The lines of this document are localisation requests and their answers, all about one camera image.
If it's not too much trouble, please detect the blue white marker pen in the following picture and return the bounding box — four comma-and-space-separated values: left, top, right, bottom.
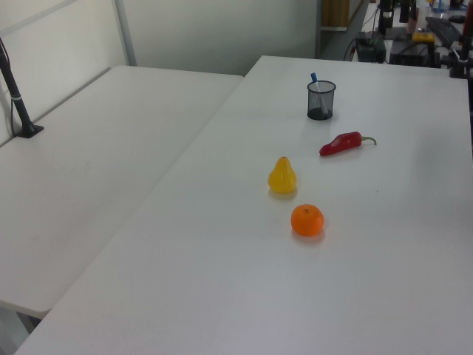
309, 72, 330, 115

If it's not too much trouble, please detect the black mesh pen cup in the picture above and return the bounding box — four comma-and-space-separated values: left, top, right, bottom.
306, 80, 338, 121

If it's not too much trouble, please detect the yellow pear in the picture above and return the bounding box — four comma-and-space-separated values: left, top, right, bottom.
267, 156, 298, 195

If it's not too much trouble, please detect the orange fruit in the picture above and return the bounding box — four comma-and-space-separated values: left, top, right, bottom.
290, 203, 325, 237

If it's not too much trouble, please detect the red chili pepper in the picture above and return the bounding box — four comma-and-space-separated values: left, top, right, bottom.
319, 131, 378, 158

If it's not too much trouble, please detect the white side table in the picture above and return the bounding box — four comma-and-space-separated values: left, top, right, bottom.
0, 65, 245, 319

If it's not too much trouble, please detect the black equipment box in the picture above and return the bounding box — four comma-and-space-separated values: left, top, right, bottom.
355, 31, 387, 64

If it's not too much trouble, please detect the brown wooden panel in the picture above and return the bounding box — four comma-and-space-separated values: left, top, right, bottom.
320, 0, 350, 31

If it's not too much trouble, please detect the black machine base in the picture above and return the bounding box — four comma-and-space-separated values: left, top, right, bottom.
387, 35, 441, 68

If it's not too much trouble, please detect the black pole with base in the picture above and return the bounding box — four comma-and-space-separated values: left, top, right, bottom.
0, 36, 45, 139

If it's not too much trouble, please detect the black keyboard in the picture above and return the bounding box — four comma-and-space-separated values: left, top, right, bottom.
424, 16, 463, 47

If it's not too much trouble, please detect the red black clamp stand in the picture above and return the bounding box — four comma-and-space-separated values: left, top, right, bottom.
448, 13, 473, 79

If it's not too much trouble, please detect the grey metal partition post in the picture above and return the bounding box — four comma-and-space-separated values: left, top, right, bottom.
113, 0, 137, 68

